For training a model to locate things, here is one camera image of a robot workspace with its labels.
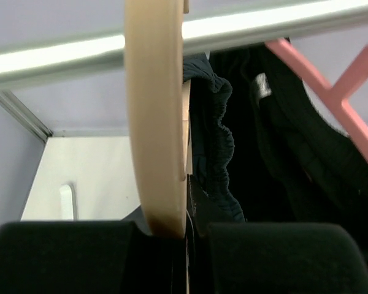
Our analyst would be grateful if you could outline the pink plastic hanger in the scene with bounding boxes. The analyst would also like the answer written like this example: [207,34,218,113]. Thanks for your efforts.
[266,39,368,163]

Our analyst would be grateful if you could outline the dark teal shorts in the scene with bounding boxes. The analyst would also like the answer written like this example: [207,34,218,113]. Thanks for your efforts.
[183,53,245,222]

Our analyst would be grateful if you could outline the beige wooden hanger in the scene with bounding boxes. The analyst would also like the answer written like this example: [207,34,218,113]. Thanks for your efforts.
[124,1,190,239]

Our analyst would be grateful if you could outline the white clothes rack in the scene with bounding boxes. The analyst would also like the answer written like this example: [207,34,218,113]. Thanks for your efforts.
[0,0,368,222]

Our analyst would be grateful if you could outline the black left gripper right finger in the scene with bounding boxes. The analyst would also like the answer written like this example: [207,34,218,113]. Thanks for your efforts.
[187,176,368,293]

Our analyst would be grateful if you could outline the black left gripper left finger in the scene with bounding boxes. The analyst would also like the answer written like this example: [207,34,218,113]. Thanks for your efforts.
[0,221,184,293]

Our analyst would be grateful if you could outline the black shorts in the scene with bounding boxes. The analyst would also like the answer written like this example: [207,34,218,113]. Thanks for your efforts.
[210,45,368,247]

